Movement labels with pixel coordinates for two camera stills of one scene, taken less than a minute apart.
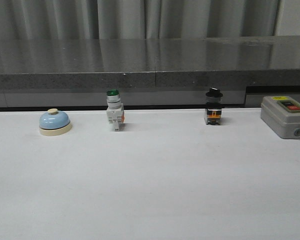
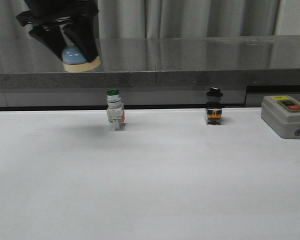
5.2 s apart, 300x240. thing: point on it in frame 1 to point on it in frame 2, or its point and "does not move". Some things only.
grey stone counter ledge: (148, 72) does not move
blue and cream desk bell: (54, 122) to (74, 61)
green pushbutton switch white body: (115, 109) does not move
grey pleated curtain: (127, 19) does not move
